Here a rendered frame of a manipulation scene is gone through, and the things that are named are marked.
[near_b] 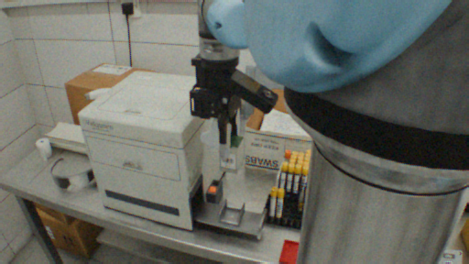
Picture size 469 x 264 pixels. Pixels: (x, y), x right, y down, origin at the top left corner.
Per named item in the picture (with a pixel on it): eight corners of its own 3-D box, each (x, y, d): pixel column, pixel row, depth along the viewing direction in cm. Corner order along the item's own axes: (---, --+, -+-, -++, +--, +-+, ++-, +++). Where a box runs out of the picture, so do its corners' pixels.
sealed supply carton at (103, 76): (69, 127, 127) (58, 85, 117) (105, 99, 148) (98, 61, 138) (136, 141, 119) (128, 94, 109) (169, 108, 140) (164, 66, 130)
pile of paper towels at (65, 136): (45, 145, 116) (41, 134, 114) (62, 131, 125) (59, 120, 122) (95, 158, 110) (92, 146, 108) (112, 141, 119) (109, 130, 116)
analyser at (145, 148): (102, 206, 90) (74, 113, 74) (147, 153, 113) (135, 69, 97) (202, 235, 83) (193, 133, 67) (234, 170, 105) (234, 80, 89)
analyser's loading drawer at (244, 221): (180, 220, 84) (179, 205, 81) (190, 203, 90) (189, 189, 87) (259, 239, 79) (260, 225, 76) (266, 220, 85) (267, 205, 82)
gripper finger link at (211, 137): (203, 156, 72) (204, 114, 69) (229, 161, 70) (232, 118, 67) (197, 161, 69) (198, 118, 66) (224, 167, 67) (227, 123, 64)
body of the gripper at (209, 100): (205, 102, 73) (202, 48, 66) (244, 108, 70) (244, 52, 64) (190, 119, 66) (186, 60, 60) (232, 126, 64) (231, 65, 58)
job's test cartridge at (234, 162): (219, 170, 73) (218, 146, 70) (226, 158, 77) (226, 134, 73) (237, 174, 72) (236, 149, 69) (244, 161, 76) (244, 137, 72)
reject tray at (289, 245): (278, 262, 76) (278, 260, 75) (284, 241, 81) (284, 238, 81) (307, 268, 74) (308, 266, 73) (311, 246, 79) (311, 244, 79)
